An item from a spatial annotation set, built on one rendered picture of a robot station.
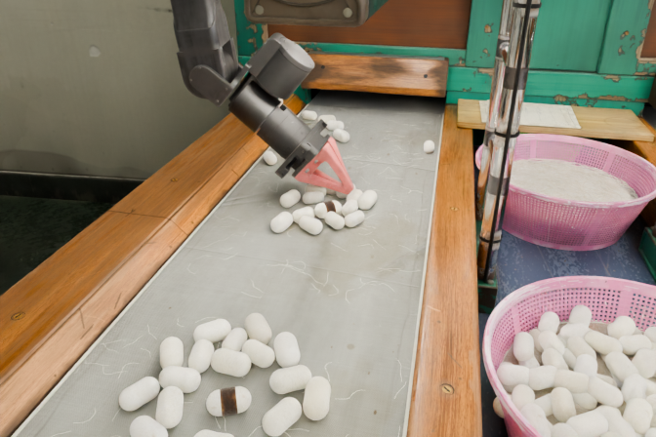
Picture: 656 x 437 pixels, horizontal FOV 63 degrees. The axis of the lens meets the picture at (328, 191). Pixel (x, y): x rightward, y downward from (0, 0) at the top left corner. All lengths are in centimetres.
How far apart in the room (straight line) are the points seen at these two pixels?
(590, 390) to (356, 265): 27
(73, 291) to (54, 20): 186
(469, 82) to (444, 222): 52
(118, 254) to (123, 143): 177
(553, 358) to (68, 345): 44
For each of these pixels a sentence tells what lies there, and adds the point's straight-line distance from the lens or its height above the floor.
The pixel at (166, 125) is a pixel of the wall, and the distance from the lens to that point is 229.
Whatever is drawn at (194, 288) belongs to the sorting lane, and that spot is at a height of 74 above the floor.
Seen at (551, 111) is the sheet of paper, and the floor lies 78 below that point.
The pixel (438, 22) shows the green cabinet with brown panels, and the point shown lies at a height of 92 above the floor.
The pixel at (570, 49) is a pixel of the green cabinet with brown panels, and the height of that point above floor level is 88.
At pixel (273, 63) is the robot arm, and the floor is 94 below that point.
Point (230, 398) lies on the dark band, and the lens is 47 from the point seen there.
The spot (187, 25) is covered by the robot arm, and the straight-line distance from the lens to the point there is 72.
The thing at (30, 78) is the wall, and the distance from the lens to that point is 252.
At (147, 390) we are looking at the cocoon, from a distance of 49.
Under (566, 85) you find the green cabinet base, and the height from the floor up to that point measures 82.
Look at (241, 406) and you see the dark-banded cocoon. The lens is 47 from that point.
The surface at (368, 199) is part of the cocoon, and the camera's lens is 74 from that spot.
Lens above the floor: 110
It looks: 26 degrees down
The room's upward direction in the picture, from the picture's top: straight up
